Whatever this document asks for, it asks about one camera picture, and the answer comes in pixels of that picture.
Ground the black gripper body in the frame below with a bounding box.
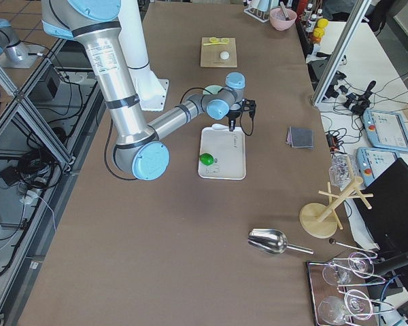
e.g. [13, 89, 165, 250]
[227, 98, 256, 123]

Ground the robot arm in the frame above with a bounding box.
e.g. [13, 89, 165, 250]
[41, 1, 245, 181]

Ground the light green bowl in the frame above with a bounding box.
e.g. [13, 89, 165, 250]
[202, 85, 223, 95]

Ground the pink bowl with ice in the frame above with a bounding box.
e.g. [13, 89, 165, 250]
[269, 7, 297, 31]

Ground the cream rectangular tray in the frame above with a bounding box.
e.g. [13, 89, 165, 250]
[198, 124, 246, 180]

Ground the green lime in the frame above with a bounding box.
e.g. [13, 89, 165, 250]
[199, 153, 214, 166]

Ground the wooden cutting board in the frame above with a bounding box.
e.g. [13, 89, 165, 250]
[200, 37, 237, 68]

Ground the grey folded cloth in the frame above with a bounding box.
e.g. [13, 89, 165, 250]
[286, 126, 313, 149]

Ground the yellow plastic knife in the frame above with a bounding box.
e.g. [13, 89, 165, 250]
[203, 41, 227, 46]

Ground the metal scoop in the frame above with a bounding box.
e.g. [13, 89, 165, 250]
[248, 228, 314, 255]

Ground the wooden mug tree stand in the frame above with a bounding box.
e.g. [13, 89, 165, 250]
[299, 156, 373, 238]

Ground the lower blue teach pendant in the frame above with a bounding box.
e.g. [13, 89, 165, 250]
[356, 147, 400, 186]

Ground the blue teach pendant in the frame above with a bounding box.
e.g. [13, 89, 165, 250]
[356, 147, 400, 186]
[362, 109, 408, 152]

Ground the upper blue teach pendant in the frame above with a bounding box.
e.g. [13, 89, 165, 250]
[362, 109, 408, 152]

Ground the wine glass far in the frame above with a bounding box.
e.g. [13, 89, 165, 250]
[322, 252, 374, 286]

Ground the wine glass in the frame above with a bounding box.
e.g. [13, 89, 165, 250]
[318, 289, 373, 325]
[322, 252, 374, 286]

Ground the black monitor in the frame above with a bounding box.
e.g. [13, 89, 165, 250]
[354, 158, 408, 252]

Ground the black glass rack tray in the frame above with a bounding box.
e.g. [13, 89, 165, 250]
[305, 261, 396, 325]

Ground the wine glass near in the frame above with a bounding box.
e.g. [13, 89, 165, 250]
[318, 289, 373, 325]

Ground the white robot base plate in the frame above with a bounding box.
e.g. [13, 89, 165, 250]
[133, 67, 169, 111]

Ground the aluminium frame post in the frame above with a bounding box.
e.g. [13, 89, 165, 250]
[311, 0, 371, 107]

